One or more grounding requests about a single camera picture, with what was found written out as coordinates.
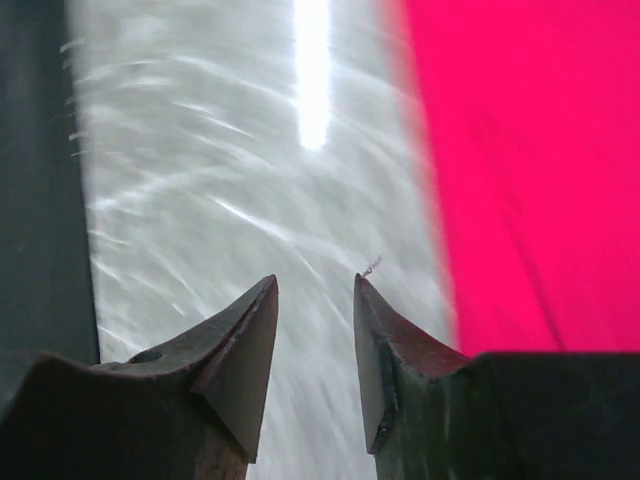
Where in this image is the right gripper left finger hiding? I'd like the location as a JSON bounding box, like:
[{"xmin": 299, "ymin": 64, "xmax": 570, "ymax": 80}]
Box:
[{"xmin": 1, "ymin": 275, "xmax": 278, "ymax": 479}]

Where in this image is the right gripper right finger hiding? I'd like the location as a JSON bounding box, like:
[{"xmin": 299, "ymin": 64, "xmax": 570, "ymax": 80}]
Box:
[{"xmin": 353, "ymin": 276, "xmax": 639, "ymax": 479}]

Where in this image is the pink t shirt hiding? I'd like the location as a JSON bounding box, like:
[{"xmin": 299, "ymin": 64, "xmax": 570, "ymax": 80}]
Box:
[{"xmin": 386, "ymin": 1, "xmax": 639, "ymax": 355}]

